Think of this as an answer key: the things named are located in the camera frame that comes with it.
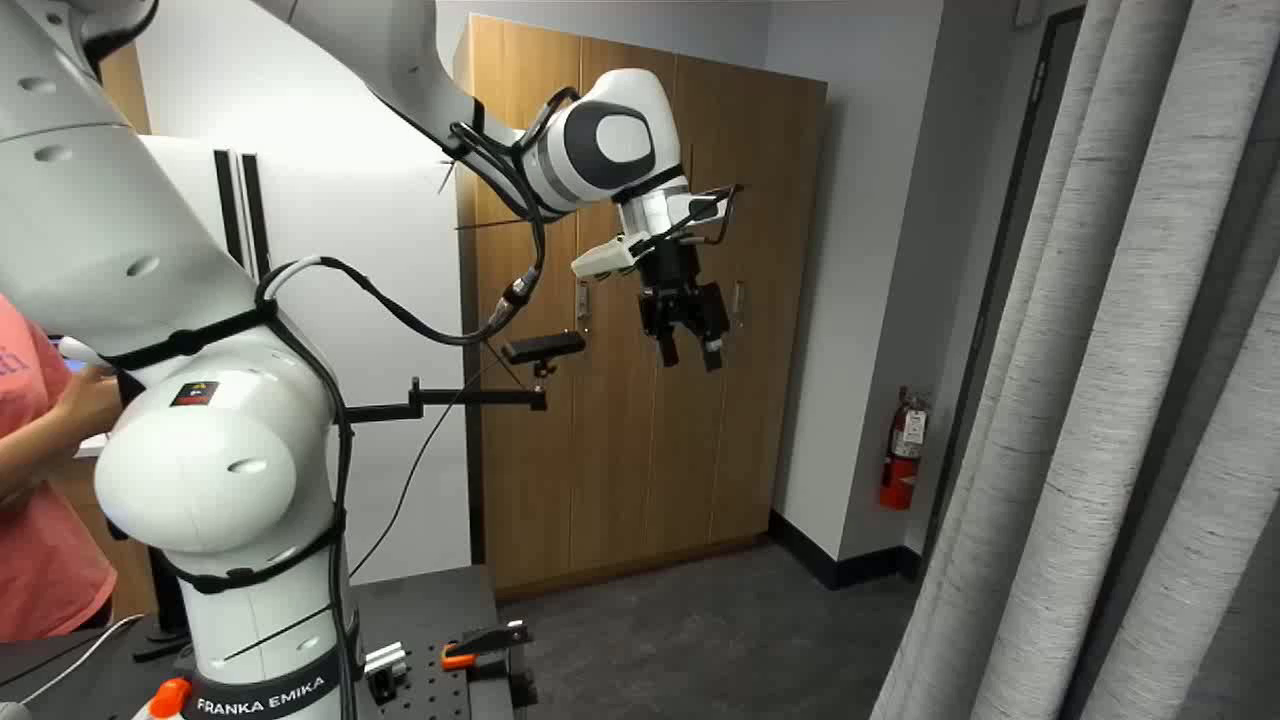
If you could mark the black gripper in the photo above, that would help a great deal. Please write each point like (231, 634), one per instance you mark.
(678, 286)

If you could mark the grey fabric curtain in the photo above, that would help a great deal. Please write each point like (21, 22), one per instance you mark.
(1107, 443)

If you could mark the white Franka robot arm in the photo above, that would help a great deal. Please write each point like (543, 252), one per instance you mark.
(201, 464)

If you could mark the person's bare forearm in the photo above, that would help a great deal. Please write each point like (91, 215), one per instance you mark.
(27, 452)

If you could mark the person's hand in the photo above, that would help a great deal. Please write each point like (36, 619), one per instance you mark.
(91, 402)

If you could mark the brown wooden door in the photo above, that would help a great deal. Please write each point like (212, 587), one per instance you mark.
(625, 464)

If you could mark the red fire extinguisher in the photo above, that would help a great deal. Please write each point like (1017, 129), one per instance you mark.
(900, 460)

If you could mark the orange and black clamp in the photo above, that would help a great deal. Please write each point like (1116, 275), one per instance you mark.
(482, 645)

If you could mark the small silver metal block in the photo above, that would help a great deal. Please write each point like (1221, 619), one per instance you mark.
(386, 658)

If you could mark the black vertical bar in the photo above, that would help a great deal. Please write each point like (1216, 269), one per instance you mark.
(253, 215)
(226, 205)

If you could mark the blue lit screen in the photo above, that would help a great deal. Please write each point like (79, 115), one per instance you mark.
(75, 356)

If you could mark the person in pink shirt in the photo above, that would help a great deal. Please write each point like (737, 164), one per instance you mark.
(40, 562)

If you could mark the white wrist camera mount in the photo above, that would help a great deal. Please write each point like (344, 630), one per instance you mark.
(600, 263)

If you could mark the black external camera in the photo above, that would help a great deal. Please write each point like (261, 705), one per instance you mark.
(547, 344)

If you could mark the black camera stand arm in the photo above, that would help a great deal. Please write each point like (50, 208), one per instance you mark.
(453, 396)

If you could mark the black wall baseboard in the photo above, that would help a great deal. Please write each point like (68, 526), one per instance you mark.
(832, 562)

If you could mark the dark door frame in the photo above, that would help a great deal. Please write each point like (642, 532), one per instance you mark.
(1006, 266)

